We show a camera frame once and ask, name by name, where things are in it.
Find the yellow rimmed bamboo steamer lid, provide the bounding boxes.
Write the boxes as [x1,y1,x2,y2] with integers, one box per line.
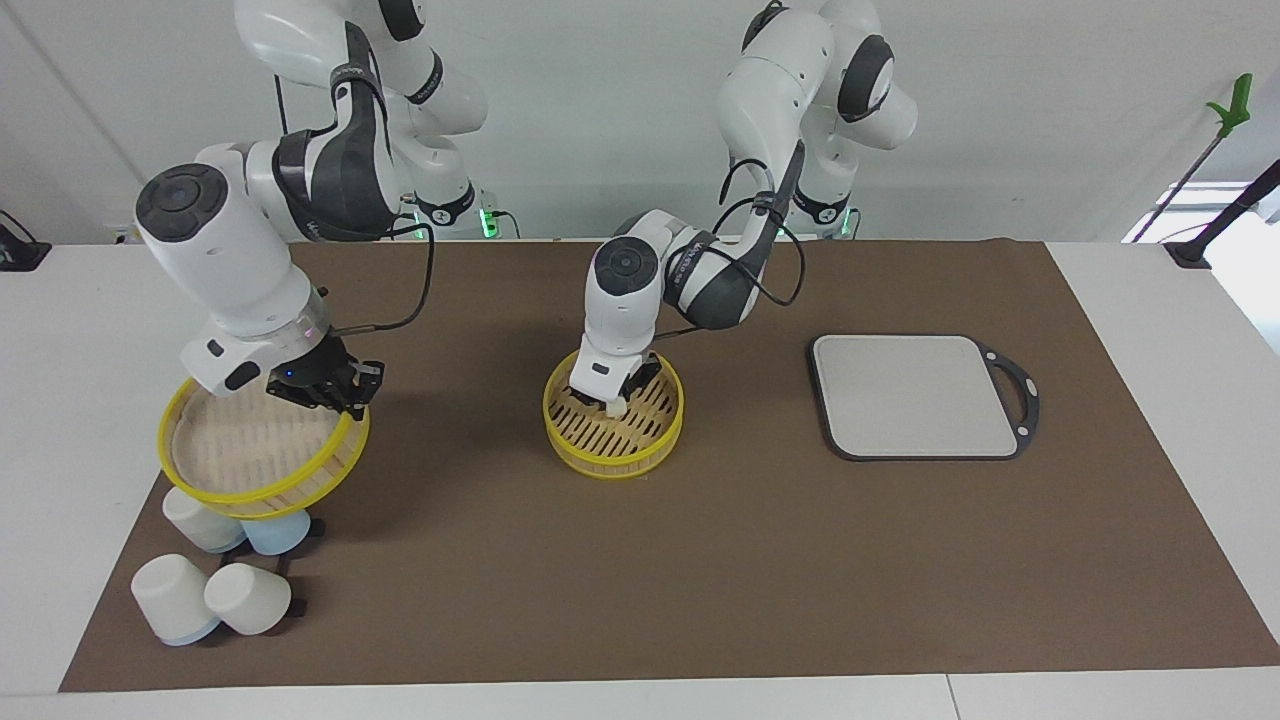
[158,375,371,519]

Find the yellow rimmed bamboo steamer base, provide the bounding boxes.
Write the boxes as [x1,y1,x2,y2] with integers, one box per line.
[543,348,686,481]

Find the black cup rack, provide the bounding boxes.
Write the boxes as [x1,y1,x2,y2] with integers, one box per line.
[215,517,328,621]

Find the light blue cup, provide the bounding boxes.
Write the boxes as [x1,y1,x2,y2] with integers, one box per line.
[240,508,312,556]

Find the plain white cup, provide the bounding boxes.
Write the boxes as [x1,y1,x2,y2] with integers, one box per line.
[163,487,248,554]
[204,563,293,637]

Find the brown table mat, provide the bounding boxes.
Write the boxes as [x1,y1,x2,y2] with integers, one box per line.
[58,240,1280,693]

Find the white cup with blue rim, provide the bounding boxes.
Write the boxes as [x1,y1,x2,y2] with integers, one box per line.
[131,553,223,647]

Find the grey cutting board black rim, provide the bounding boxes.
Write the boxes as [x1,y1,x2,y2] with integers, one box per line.
[808,333,1041,462]

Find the black pole with base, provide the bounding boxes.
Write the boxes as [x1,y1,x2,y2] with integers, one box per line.
[1165,158,1280,269]

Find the thin rod with green tip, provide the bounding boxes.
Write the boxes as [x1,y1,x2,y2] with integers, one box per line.
[1130,73,1254,244]

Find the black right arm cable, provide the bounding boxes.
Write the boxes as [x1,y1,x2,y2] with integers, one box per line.
[272,75,437,334]

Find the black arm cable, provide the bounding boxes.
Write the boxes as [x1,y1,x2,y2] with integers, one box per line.
[720,140,807,307]
[272,75,437,334]

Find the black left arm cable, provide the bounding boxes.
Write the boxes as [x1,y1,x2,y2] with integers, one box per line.
[720,140,807,307]

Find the black clamp mount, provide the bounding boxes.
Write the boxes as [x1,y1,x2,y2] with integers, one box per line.
[0,210,51,273]

